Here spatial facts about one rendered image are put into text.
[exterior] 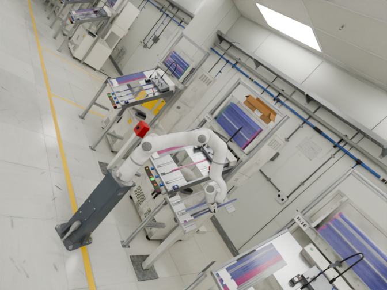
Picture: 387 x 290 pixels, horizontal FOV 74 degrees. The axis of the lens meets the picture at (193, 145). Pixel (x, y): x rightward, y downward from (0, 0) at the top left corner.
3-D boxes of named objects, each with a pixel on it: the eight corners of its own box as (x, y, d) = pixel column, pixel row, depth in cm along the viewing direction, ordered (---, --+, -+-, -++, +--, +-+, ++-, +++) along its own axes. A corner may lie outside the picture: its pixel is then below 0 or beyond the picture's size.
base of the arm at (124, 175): (120, 187, 185) (135, 170, 181) (106, 168, 192) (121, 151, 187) (136, 185, 203) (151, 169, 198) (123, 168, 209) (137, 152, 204)
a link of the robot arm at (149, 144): (146, 150, 195) (140, 156, 180) (143, 135, 193) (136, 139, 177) (211, 141, 188) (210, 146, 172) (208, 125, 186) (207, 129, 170)
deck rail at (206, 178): (168, 195, 231) (168, 191, 227) (167, 193, 232) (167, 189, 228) (232, 171, 258) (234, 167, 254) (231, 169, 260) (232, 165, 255)
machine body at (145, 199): (145, 242, 268) (183, 203, 253) (125, 193, 312) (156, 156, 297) (184, 243, 316) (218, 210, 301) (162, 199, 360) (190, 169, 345)
